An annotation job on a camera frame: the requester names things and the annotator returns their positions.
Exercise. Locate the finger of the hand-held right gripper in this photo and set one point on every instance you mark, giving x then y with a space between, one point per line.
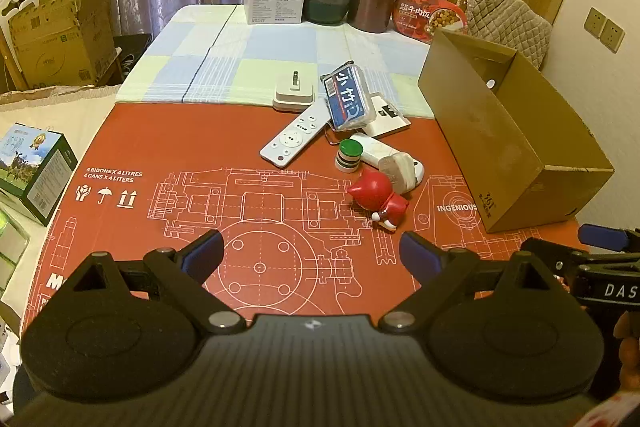
600 237
555 252

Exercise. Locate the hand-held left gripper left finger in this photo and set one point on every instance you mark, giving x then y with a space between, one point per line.
205 252

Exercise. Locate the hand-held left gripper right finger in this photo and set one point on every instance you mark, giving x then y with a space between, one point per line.
419 257

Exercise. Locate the red toy figurine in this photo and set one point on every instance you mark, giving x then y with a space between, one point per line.
380 197

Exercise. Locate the white power adapter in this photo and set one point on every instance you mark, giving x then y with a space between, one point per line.
395 164

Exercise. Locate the brown cardboard box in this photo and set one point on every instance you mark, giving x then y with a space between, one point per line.
480 142

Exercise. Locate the white remote control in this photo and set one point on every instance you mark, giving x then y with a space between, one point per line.
292 134

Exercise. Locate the clear blue card case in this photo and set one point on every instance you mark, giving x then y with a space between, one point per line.
347 94

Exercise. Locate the white charging dock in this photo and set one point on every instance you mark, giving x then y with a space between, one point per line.
292 94

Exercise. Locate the person's right hand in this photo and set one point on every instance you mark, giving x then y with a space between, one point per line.
629 347

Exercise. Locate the red blueprint printed mat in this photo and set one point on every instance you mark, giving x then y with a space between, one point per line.
190 142

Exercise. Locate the red white patterned cloth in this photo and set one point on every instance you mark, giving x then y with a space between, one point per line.
615 412

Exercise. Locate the green printed carton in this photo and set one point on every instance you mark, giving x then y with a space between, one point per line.
35 172

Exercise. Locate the checked pastel tablecloth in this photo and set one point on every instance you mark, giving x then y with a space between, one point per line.
210 57

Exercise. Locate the beige quilted chair cover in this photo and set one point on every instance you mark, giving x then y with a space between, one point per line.
505 22

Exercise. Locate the red instant meal box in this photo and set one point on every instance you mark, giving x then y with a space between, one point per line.
430 17

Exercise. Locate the large brown shipping carton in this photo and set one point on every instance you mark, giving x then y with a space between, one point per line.
55 37

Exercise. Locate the beige wall socket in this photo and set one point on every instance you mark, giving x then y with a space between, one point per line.
595 21
612 36

